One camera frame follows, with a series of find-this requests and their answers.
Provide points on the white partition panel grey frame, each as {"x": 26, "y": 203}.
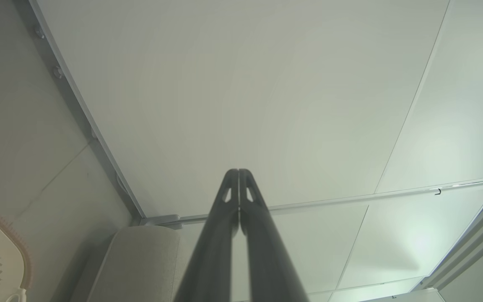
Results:
{"x": 245, "y": 84}

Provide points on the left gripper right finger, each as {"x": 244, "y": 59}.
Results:
{"x": 266, "y": 251}

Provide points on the grey fabric sofa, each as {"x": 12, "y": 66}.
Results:
{"x": 141, "y": 264}

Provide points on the grey aluminium frame profile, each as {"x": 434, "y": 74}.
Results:
{"x": 476, "y": 243}

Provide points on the small black hook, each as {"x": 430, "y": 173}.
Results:
{"x": 438, "y": 191}

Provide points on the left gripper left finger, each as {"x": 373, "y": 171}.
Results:
{"x": 212, "y": 251}

